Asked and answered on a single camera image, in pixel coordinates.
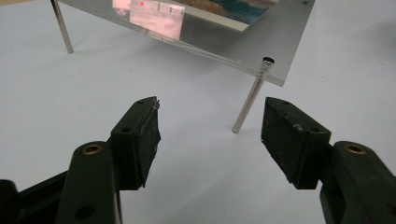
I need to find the painting print card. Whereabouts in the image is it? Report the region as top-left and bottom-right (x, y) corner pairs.
(174, 0), (281, 32)

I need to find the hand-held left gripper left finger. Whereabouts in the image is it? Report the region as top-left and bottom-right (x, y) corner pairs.
(106, 96), (163, 191)

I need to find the clear acrylic picture frame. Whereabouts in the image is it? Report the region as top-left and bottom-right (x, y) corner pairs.
(49, 0), (316, 134)

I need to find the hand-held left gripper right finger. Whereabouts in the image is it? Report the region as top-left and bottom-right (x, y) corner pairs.
(261, 96), (332, 190)

